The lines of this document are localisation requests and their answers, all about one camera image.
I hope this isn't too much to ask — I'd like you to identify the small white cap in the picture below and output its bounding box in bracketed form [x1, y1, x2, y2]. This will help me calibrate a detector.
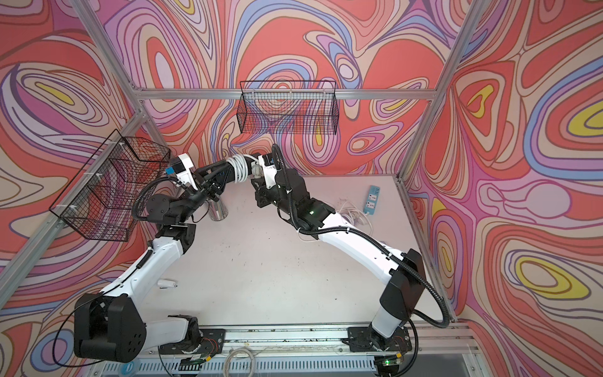
[157, 279, 177, 289]

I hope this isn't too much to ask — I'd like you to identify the black wire basket back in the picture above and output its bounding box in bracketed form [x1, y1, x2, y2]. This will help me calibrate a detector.
[236, 79, 339, 135]

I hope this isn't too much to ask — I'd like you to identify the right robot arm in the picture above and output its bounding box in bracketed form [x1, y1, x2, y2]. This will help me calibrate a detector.
[244, 145, 451, 351]

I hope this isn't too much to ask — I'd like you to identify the black wire basket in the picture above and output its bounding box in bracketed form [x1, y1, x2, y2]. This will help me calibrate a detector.
[49, 130, 171, 242]
[236, 79, 339, 135]

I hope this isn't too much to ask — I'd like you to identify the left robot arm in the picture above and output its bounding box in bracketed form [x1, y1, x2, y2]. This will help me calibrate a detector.
[69, 155, 237, 365]

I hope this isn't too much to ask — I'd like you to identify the black wire basket left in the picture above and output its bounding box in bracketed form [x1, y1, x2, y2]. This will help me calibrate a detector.
[49, 130, 171, 242]

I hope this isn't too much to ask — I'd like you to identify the metal pen cup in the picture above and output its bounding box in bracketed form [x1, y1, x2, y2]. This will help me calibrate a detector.
[207, 198, 229, 221]

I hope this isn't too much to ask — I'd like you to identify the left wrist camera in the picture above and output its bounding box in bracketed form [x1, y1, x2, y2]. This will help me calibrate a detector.
[165, 153, 198, 190]

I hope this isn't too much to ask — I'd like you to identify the black power strip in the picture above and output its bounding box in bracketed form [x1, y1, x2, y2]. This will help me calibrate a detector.
[224, 153, 265, 185]

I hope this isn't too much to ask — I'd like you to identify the white coiled cable front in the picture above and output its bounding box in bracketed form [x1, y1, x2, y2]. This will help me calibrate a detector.
[222, 347, 258, 377]

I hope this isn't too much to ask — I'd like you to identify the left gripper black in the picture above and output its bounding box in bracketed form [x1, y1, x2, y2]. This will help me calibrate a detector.
[175, 165, 230, 229]

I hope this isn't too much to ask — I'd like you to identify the blue power strip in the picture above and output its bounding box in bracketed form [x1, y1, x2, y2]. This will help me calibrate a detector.
[298, 184, 382, 242]

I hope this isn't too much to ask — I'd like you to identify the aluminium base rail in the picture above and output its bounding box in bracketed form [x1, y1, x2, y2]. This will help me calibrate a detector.
[85, 321, 492, 376]

